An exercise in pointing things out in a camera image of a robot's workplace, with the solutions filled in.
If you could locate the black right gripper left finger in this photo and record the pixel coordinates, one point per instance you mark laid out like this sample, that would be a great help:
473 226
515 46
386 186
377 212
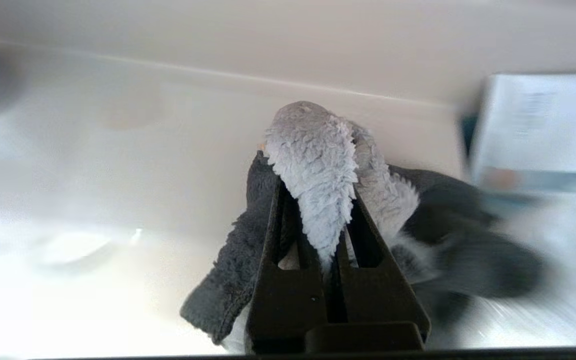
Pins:
283 300

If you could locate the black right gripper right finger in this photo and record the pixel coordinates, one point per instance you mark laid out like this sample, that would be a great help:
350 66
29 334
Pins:
378 295

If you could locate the grey microfibre cleaning cloth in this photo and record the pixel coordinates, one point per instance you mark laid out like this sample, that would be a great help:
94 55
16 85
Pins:
318 165

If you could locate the white ceramic sink basin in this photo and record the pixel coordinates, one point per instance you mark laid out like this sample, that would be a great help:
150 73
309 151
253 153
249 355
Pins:
118 200

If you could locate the white paper card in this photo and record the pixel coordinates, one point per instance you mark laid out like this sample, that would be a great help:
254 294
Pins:
543 125

